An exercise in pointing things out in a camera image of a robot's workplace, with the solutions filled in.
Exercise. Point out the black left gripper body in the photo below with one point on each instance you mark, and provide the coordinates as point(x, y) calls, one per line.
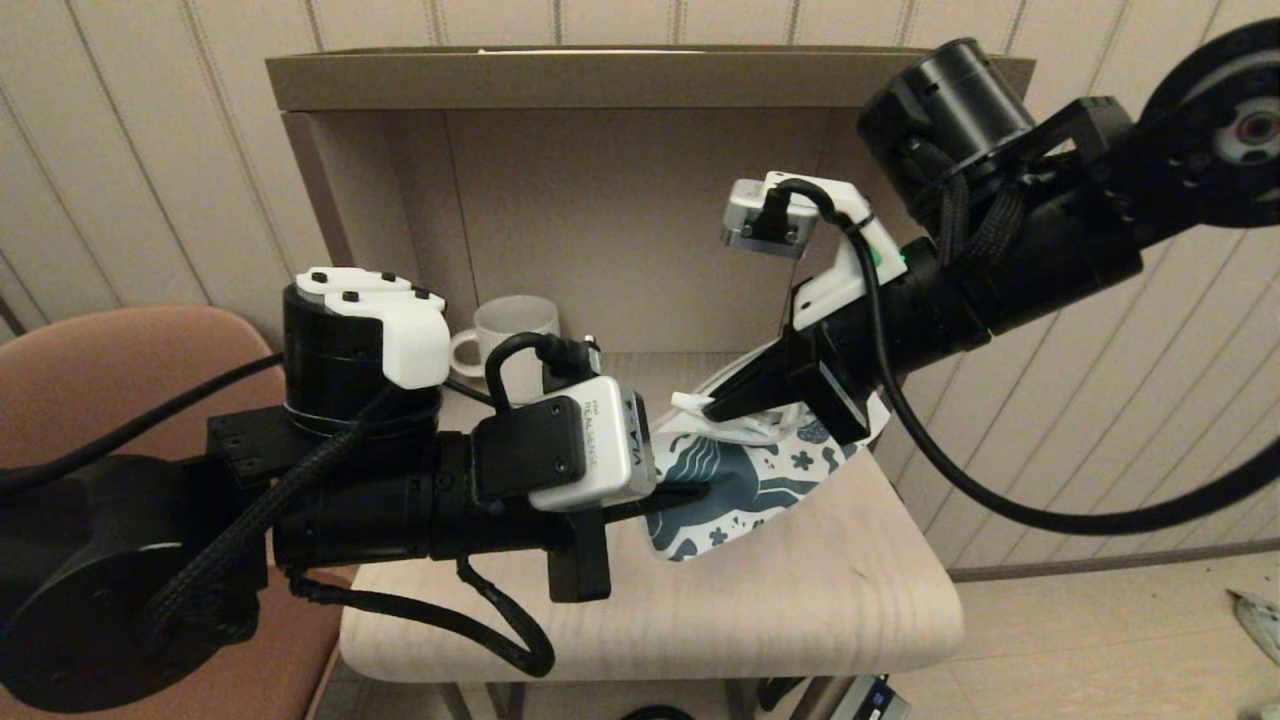
point(500, 530)

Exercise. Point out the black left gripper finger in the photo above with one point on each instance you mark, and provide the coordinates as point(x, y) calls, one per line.
point(660, 503)

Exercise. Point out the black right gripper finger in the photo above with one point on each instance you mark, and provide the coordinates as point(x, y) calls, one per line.
point(775, 400)
point(760, 380)

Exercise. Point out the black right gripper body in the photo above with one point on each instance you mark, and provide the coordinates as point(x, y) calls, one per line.
point(900, 320)

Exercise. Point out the small white toothpaste tube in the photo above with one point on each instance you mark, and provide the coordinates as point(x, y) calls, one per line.
point(690, 402)

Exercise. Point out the white horse print pouch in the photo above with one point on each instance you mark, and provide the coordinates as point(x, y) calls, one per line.
point(740, 490)

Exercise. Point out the white ribbed ceramic mug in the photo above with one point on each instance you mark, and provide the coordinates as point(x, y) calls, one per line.
point(515, 320)

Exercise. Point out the black round floor object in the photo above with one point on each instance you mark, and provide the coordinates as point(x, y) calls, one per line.
point(657, 714)

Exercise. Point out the beige wooden hutch desk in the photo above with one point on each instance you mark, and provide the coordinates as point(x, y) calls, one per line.
point(640, 200)

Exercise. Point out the grey box with blue label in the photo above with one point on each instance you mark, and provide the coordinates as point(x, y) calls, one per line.
point(868, 702)

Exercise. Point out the brown upholstered chair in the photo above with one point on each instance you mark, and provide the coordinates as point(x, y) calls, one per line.
point(100, 380)

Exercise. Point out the grey crumpled floor object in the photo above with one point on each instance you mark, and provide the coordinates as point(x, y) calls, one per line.
point(1262, 625)

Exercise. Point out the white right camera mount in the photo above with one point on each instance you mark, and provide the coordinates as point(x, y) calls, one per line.
point(835, 290)

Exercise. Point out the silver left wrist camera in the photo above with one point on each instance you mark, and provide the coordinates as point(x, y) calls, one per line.
point(610, 450)

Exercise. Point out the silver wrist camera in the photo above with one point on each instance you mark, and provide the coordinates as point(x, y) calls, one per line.
point(610, 450)
point(745, 225)

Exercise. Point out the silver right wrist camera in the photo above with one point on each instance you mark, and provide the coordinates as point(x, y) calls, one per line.
point(745, 225)

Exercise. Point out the brown wall baseboard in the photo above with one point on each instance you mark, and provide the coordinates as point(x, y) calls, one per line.
point(1130, 558)

